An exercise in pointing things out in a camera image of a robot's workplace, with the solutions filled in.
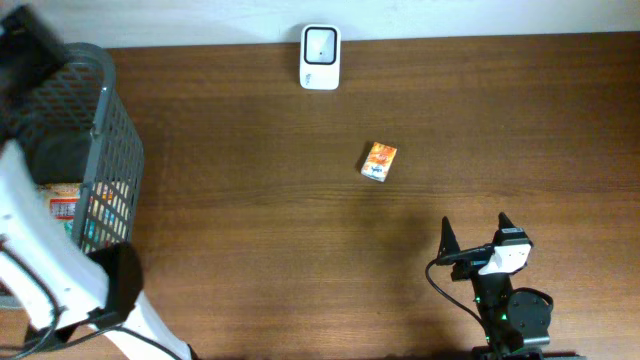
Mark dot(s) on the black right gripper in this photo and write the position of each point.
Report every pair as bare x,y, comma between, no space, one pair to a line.
449,242

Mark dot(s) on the orange tissue pack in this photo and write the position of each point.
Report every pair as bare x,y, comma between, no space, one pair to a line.
378,162

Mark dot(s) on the beige snack bag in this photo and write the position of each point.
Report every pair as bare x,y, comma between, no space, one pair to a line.
60,200

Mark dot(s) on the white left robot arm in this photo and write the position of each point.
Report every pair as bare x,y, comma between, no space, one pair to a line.
31,53

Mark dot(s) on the white barcode scanner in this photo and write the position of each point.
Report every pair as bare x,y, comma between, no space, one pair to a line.
320,57

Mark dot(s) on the grey plastic mesh basket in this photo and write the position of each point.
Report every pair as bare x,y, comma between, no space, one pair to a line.
72,129

